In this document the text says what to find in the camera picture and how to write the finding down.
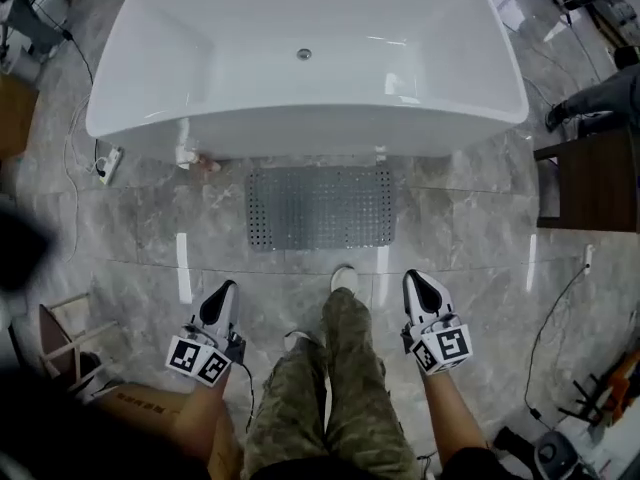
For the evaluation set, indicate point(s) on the grey and white cabinet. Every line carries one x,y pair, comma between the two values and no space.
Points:
30,13

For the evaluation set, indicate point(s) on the grey round device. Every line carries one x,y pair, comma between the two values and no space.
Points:
557,455

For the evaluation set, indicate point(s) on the dark wooden stool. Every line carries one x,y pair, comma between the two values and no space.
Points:
590,183

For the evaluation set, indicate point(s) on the person's black sleeve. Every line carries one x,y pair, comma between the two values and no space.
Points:
472,465

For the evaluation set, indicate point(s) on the white drain pipe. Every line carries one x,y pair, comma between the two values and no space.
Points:
184,143

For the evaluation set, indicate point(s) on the small white device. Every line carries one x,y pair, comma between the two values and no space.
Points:
589,257

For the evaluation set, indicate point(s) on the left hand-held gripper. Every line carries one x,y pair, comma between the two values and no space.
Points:
197,358

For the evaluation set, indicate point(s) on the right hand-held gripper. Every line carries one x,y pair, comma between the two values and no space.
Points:
445,348

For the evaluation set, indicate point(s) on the grey perforated bath mat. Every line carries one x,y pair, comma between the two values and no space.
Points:
320,208

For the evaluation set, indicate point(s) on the orange and black tool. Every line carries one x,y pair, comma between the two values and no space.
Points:
607,388

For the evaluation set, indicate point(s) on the brown cardboard box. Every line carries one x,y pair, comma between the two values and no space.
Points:
150,408

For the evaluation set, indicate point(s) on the person's left forearm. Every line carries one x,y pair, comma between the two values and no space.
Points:
202,423

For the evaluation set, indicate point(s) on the person's white shoe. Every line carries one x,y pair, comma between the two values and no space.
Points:
296,339
344,279

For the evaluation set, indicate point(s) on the white bathtub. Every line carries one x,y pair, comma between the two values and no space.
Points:
280,28

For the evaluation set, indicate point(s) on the light wooden rack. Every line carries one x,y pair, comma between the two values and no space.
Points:
75,348

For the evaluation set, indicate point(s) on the person's right forearm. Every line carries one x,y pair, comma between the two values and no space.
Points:
452,418

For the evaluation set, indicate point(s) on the metal bathtub drain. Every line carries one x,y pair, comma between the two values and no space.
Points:
303,54

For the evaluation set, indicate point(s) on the person's camouflage trousers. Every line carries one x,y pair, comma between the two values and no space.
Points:
340,393

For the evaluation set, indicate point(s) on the brown wooden box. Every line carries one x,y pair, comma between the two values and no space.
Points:
15,115

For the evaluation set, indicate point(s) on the white power strip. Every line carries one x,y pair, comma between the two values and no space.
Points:
109,164

